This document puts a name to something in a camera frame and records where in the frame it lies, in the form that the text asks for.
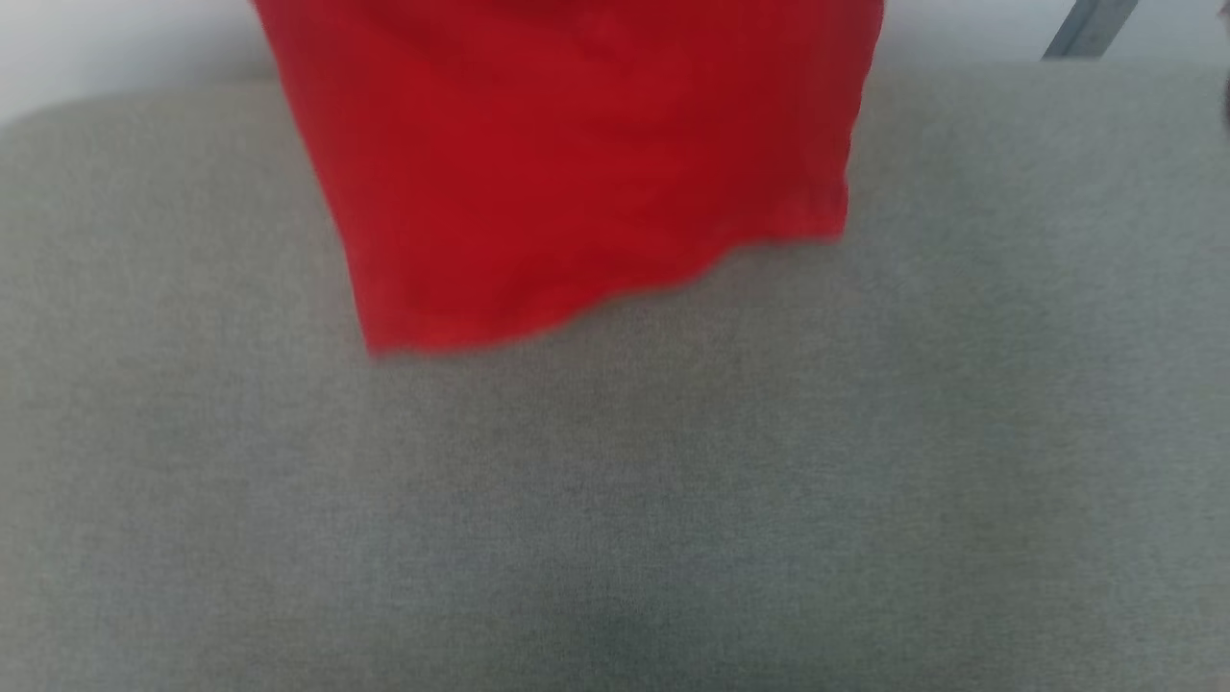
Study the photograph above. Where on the red and white shirt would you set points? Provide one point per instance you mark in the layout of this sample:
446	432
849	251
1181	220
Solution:
577	163

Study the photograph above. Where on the grey metal pole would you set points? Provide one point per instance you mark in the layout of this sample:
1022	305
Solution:
1091	24

